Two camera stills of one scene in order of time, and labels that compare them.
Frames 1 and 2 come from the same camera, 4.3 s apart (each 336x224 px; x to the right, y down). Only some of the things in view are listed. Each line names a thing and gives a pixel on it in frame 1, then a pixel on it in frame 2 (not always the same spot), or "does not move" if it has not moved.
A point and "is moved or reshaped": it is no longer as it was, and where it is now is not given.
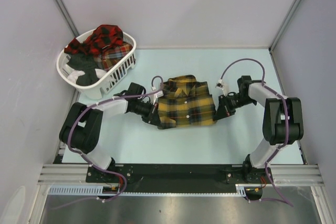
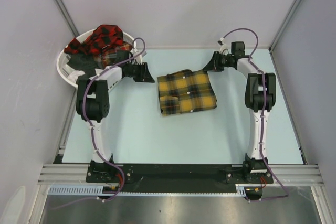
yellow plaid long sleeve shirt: x=185 y=102 is moved or reshaped
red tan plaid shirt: x=110 y=56 does not move
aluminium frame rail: x=63 y=174 does not move
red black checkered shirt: x=104 y=35 does not move
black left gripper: x=152 y=117 -> x=144 y=75
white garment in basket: x=72 y=77 does not move
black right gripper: x=222 y=112 -> x=214 y=65
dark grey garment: x=87 y=64 does not move
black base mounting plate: x=178 y=177 does not move
